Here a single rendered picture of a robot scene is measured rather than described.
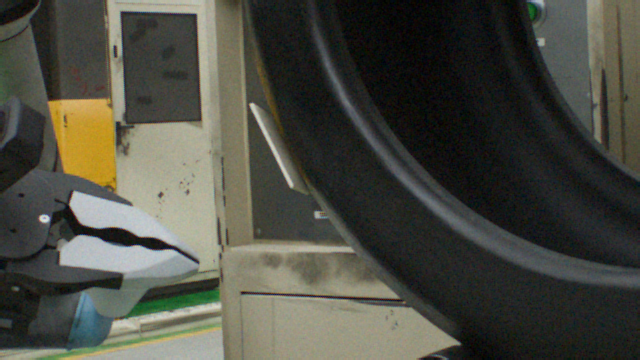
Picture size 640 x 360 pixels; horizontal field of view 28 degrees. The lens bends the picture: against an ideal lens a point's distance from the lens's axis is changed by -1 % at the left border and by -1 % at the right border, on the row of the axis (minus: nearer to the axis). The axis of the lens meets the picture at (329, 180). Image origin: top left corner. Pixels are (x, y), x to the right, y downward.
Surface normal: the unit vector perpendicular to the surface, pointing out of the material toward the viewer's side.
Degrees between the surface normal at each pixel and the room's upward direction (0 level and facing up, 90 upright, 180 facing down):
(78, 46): 90
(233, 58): 90
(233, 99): 90
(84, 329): 119
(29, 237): 47
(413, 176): 42
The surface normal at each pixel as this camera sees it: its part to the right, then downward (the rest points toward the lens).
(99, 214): 0.29, -0.66
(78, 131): 0.73, 0.00
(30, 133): 0.75, -0.49
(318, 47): -0.68, 0.14
